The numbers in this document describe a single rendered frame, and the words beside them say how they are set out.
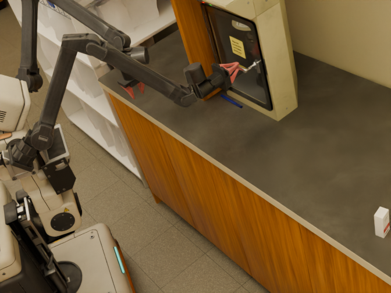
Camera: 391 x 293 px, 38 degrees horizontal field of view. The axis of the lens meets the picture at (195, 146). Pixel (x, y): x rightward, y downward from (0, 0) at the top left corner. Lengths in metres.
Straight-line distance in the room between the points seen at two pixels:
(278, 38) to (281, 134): 0.37
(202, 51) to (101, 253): 1.18
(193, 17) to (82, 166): 1.93
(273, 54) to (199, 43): 0.38
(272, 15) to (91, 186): 2.10
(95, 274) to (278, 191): 1.21
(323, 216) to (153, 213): 1.70
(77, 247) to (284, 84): 1.44
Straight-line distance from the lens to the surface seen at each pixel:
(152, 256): 3.20
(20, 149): 2.13
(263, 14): 2.03
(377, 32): 2.30
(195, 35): 2.34
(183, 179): 2.74
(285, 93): 2.24
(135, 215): 3.46
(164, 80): 2.03
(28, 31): 2.45
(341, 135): 2.16
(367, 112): 2.25
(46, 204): 2.46
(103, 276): 2.85
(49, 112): 2.06
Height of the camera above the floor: 2.35
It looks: 39 degrees down
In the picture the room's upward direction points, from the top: 19 degrees counter-clockwise
